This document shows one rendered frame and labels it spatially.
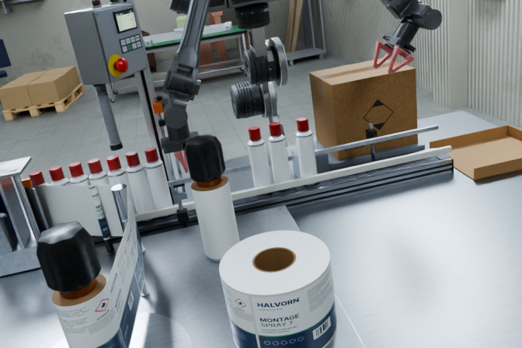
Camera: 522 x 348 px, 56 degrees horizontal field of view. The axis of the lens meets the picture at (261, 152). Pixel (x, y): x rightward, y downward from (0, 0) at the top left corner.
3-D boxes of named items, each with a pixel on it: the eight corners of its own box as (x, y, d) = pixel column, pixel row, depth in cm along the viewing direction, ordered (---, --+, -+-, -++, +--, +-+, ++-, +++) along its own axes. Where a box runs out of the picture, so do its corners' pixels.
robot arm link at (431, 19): (404, -18, 143) (384, 5, 144) (424, -17, 133) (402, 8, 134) (428, 10, 148) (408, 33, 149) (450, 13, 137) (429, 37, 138)
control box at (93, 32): (82, 85, 133) (62, 13, 126) (122, 70, 147) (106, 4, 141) (112, 84, 129) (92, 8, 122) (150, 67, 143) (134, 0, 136)
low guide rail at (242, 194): (98, 230, 138) (96, 224, 138) (99, 228, 139) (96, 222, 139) (451, 152, 152) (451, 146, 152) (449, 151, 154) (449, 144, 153)
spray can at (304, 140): (304, 187, 148) (295, 123, 141) (299, 181, 153) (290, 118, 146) (320, 184, 149) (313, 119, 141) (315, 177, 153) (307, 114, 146)
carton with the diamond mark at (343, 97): (339, 161, 170) (331, 85, 161) (316, 140, 193) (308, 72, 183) (419, 143, 175) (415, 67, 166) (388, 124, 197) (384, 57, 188)
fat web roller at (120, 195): (127, 259, 124) (108, 193, 118) (128, 250, 129) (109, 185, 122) (145, 255, 125) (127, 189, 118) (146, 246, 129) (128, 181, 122)
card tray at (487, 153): (474, 180, 147) (474, 168, 146) (429, 152, 171) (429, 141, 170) (563, 160, 151) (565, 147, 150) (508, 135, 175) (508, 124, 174)
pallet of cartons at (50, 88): (73, 109, 690) (64, 78, 675) (4, 123, 678) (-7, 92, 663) (85, 90, 808) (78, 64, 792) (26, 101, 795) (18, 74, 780)
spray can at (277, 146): (276, 192, 148) (267, 127, 140) (273, 186, 152) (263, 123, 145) (294, 189, 148) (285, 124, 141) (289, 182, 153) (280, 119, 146)
